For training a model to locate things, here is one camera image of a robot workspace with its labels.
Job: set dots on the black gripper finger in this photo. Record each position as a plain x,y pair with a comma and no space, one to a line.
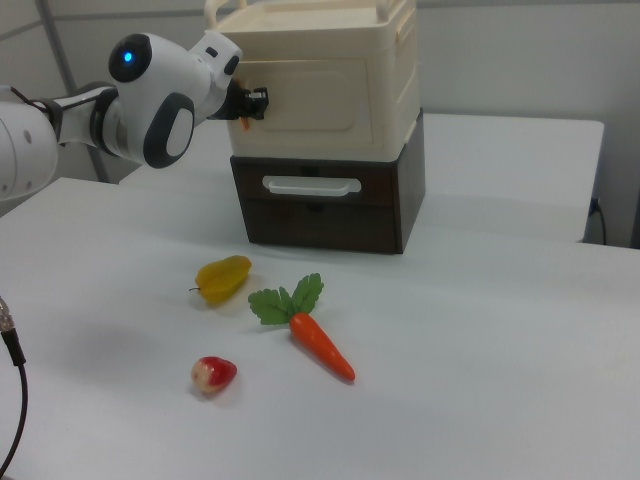
258,95
256,111

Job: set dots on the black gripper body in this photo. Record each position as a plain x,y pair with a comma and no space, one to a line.
234,102

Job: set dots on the cream cabinet door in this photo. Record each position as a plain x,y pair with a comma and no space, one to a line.
310,100

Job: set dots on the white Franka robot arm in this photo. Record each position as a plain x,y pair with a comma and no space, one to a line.
150,75

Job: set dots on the cream plastic cabinet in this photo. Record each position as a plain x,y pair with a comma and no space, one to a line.
390,75

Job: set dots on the yellow toy starfruit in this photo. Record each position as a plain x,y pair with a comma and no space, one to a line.
222,282

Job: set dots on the orange toy carrot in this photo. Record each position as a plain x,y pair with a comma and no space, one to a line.
320,345

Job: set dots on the red toy strawberry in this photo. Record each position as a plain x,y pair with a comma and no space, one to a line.
215,375

